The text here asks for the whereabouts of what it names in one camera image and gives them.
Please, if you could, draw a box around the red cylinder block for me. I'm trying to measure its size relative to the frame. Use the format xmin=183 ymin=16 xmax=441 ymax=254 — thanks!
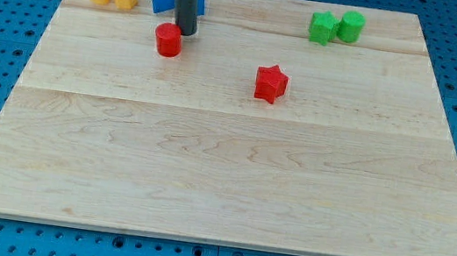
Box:
xmin=155 ymin=23 xmax=182 ymax=58

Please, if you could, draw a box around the red star block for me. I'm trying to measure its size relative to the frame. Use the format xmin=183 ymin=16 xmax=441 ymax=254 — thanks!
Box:
xmin=253 ymin=65 xmax=289 ymax=104

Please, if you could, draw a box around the green star block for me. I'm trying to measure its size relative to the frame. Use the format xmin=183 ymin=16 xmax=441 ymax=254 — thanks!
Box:
xmin=308 ymin=11 xmax=341 ymax=46

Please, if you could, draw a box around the blue cube block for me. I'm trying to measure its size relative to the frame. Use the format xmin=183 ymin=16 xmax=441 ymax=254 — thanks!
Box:
xmin=196 ymin=0 xmax=206 ymax=17

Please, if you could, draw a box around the green cylinder block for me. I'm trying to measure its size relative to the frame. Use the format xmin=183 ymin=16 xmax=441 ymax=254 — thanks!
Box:
xmin=337 ymin=11 xmax=366 ymax=43

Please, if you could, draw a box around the light wooden board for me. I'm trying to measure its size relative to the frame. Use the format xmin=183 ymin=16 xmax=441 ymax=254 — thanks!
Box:
xmin=0 ymin=0 xmax=457 ymax=256

